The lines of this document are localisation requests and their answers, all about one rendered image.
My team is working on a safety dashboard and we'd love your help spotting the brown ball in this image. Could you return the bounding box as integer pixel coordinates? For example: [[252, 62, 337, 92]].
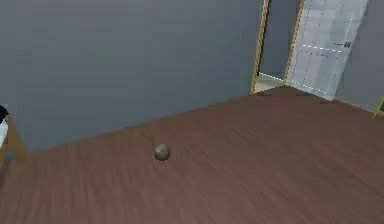
[[153, 143, 171, 162]]

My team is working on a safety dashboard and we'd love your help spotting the pale grey room door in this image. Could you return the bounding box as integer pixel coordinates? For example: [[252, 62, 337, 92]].
[[285, 0, 370, 101]]

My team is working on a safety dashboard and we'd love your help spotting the wooden bed with white sheet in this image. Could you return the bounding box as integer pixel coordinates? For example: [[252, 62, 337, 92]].
[[0, 115, 28, 168]]

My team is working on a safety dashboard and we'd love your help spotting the yellow framed furniture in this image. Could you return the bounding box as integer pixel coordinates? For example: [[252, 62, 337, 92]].
[[371, 96, 384, 120]]

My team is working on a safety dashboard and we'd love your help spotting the black pillow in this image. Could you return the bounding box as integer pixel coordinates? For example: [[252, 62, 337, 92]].
[[0, 104, 10, 122]]

